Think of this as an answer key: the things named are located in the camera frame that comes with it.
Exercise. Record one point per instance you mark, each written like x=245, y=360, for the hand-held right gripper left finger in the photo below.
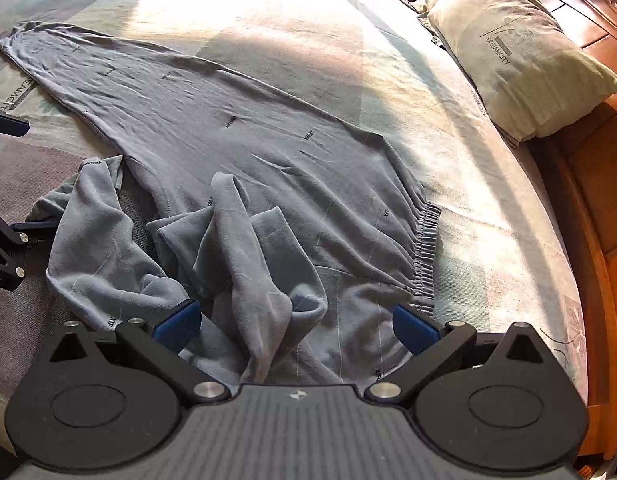
x=178, y=325

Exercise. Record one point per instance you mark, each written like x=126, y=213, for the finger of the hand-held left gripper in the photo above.
x=33, y=232
x=11, y=125

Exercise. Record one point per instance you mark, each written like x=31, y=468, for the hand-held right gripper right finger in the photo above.
x=413, y=330

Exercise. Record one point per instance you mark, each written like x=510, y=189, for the grey pants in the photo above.
x=238, y=160

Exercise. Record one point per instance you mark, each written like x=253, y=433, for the wooden headboard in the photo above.
x=598, y=210

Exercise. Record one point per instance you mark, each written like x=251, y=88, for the bed with patterned sheet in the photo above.
x=288, y=35

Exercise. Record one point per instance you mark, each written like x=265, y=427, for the large beige pillow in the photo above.
x=523, y=50

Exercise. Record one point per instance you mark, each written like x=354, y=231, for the flat beige pillow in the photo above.
x=426, y=2

